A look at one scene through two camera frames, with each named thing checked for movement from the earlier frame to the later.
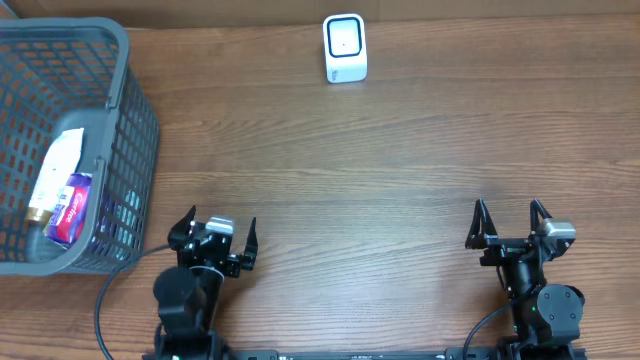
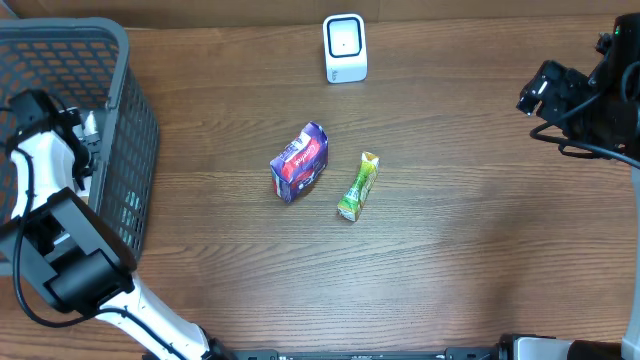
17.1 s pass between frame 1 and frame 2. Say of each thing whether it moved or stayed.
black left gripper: moved
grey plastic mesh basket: stayed
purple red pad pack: moved
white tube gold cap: moved
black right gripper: moved
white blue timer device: stayed
